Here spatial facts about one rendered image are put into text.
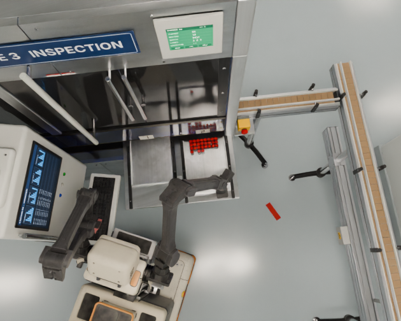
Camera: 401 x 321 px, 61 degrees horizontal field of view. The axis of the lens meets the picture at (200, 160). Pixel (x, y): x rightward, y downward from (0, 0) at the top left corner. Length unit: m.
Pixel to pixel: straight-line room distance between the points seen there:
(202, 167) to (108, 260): 0.84
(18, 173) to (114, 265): 0.58
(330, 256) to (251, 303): 0.75
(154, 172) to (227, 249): 1.11
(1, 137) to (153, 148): 0.88
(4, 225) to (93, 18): 0.94
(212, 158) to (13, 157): 1.11
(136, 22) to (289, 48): 2.59
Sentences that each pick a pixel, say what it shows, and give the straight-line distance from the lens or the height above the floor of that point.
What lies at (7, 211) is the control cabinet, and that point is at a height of 1.54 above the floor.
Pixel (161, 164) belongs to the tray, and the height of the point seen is 0.88.
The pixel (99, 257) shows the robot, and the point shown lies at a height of 1.39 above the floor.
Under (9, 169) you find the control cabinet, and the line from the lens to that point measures 1.65.
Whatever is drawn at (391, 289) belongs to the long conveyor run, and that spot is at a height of 0.96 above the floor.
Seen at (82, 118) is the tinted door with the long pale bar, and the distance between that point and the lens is 1.82.
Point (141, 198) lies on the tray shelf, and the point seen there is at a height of 0.88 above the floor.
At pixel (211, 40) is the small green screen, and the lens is 1.21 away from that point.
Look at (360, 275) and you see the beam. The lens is 2.60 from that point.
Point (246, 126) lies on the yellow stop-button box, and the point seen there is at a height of 1.03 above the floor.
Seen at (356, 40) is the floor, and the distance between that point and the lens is 3.80.
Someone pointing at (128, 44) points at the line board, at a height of 1.96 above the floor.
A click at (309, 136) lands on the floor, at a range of 3.22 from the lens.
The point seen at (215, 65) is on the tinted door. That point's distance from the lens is 1.40.
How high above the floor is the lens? 2.94
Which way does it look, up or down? 75 degrees down
